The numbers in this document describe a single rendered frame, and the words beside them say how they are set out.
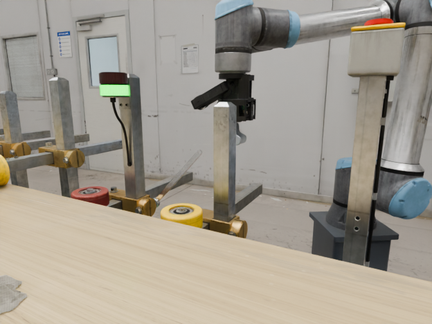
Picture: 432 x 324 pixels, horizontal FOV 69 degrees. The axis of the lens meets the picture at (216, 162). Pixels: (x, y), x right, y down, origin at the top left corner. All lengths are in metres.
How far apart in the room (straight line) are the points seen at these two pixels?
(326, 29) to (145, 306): 0.95
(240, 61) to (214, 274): 0.51
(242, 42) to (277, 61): 2.63
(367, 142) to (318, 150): 2.81
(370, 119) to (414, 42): 0.68
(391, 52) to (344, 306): 0.35
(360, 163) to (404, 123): 0.64
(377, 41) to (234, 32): 0.35
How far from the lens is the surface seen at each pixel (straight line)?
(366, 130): 0.55
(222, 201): 0.65
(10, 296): 0.43
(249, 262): 0.45
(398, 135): 1.19
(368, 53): 0.54
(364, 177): 0.57
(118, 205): 0.82
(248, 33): 0.80
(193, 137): 3.80
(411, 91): 1.19
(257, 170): 3.55
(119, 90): 0.71
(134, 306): 0.38
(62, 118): 0.94
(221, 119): 0.62
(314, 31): 1.08
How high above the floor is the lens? 1.13
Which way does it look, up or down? 13 degrees down
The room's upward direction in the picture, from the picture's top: straight up
